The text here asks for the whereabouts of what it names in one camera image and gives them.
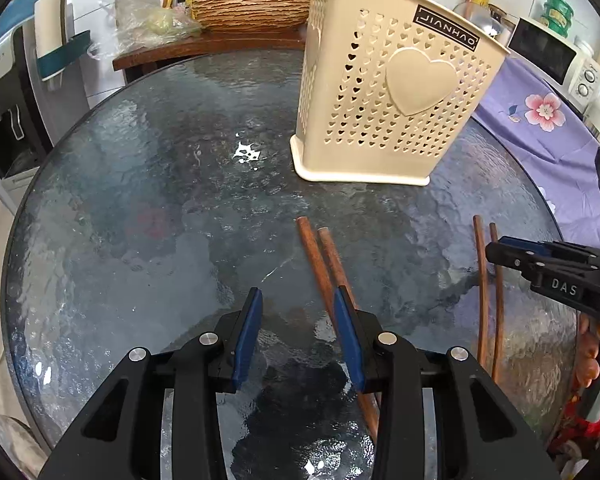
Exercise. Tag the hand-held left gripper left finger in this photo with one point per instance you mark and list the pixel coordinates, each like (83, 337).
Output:
(246, 345)

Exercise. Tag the green plastic tub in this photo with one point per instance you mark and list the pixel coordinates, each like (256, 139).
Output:
(558, 16)
(559, 1)
(555, 30)

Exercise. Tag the clear plastic bags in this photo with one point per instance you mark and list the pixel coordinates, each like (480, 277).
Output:
(150, 25)

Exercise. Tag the wooden counter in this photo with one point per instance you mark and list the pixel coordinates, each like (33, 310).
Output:
(190, 47)

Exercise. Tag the white water dispenser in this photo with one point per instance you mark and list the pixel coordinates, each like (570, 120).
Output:
(0, 125)

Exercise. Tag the beige plastic utensil holder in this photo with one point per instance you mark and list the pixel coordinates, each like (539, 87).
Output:
(380, 125)

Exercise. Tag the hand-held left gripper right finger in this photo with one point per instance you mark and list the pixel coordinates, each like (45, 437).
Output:
(349, 345)

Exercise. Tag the brown wooden chopstick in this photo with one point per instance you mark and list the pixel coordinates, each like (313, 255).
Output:
(332, 260)
(312, 255)
(484, 310)
(500, 310)

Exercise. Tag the purple floral cloth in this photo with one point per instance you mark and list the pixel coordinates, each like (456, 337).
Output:
(555, 150)

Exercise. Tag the woven texture wash basin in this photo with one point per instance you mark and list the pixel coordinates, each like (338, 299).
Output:
(250, 10)

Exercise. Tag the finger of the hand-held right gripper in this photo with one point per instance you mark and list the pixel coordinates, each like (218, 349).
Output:
(530, 244)
(510, 255)

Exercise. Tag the white microwave oven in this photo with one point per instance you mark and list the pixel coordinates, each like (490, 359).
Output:
(545, 55)

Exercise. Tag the white paper cup stack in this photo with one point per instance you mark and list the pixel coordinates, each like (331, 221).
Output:
(50, 15)

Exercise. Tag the red patterned cloth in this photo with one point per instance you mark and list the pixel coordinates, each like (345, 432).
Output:
(575, 425)

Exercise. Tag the person's right hand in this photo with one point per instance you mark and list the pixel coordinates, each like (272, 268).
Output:
(587, 360)

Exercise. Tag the teal cup holder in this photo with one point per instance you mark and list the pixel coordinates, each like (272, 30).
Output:
(62, 57)

